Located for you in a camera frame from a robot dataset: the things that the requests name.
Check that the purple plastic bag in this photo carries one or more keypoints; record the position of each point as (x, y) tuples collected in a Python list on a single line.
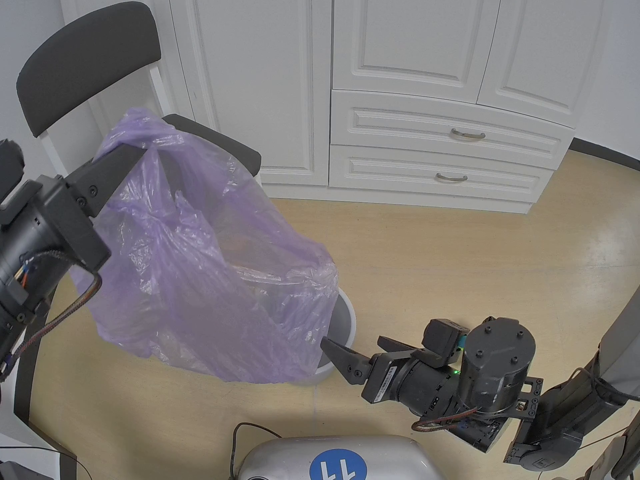
[(200, 268)]

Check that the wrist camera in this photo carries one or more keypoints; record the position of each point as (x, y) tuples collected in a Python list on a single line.
[(442, 338), (10, 168)]

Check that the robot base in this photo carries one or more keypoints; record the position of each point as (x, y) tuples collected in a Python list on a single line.
[(340, 460)]

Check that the grey white chair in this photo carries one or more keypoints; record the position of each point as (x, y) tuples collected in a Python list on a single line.
[(90, 53)]

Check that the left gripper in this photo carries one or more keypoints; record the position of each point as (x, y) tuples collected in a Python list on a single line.
[(75, 228)]

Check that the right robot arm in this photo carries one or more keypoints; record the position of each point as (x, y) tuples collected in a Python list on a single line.
[(495, 363)]

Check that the white wardrobe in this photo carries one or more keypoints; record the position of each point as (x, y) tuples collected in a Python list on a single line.
[(400, 43)]

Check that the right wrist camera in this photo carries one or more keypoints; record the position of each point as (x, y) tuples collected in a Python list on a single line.
[(442, 338)]

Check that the white trash bin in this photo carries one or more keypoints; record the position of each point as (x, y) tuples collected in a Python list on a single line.
[(346, 318)]

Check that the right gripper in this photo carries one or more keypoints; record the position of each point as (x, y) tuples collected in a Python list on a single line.
[(425, 388)]

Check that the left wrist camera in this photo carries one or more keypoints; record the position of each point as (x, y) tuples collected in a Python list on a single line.
[(10, 168)]

